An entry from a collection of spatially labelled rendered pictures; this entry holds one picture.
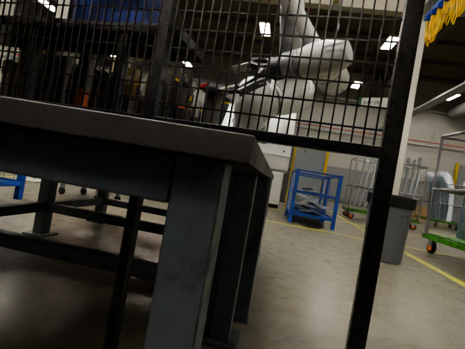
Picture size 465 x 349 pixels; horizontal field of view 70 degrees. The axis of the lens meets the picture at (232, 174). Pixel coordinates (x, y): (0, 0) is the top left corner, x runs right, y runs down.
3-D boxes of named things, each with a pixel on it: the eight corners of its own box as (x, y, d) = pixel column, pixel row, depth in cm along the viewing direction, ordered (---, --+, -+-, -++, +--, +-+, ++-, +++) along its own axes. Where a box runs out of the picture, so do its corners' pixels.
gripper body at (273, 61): (282, 50, 110) (257, 57, 114) (277, 64, 104) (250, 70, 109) (289, 70, 114) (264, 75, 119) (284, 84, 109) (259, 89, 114)
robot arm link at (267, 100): (228, 115, 164) (229, 74, 149) (261, 109, 169) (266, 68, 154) (241, 134, 153) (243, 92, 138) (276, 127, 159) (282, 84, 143)
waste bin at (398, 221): (352, 250, 401) (362, 190, 402) (396, 258, 395) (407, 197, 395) (363, 260, 351) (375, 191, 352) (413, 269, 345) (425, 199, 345)
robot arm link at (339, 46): (295, 73, 101) (308, 88, 113) (349, 61, 94) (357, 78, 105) (295, 39, 103) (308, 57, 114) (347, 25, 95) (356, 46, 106)
